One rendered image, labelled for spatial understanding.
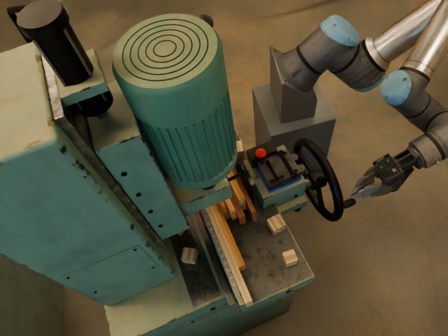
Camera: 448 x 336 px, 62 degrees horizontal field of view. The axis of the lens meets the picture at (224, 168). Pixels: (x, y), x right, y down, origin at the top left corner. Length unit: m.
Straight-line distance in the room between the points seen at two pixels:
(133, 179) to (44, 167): 0.19
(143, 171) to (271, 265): 0.48
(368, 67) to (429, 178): 0.95
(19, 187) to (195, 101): 0.28
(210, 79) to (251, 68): 2.13
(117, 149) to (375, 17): 2.69
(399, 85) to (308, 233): 1.08
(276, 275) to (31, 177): 0.66
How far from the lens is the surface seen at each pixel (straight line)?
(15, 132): 0.57
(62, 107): 0.56
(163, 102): 0.56
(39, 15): 0.54
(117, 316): 1.18
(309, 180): 1.21
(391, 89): 1.17
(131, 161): 0.66
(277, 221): 1.03
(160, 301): 1.15
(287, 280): 1.02
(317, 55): 1.50
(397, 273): 2.05
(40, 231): 0.72
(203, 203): 0.96
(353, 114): 2.46
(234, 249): 1.00
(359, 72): 1.58
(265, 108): 1.73
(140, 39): 0.64
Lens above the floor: 1.89
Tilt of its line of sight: 59 degrees down
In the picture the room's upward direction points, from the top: 13 degrees counter-clockwise
